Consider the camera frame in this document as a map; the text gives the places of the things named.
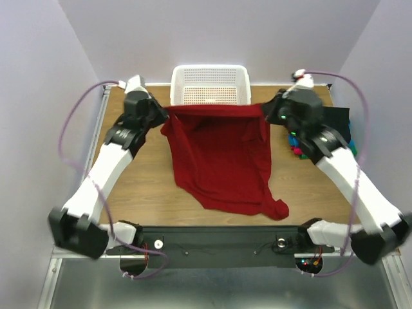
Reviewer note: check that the aluminium frame rail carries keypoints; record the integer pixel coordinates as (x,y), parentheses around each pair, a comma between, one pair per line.
(66,254)

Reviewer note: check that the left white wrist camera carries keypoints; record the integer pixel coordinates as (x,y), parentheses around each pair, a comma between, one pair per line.
(135,83)

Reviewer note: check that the red t shirt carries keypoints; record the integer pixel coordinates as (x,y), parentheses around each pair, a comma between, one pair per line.
(221,155)

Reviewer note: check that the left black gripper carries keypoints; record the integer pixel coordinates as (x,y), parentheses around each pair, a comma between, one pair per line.
(161,112)

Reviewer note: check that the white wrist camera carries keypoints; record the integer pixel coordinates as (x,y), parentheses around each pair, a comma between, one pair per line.
(302,80)
(135,83)

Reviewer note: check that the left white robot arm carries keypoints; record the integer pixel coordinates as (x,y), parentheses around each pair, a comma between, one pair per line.
(75,227)

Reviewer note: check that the white plastic basket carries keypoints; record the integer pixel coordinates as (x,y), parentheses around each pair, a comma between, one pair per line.
(210,84)

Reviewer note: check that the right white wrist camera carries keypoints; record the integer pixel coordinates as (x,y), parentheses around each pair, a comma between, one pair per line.
(302,80)

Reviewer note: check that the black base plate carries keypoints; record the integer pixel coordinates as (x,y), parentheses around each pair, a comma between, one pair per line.
(231,246)

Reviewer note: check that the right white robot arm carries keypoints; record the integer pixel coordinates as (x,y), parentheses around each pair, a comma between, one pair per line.
(382,227)

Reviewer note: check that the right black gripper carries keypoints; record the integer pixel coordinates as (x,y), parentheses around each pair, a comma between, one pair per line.
(272,111)

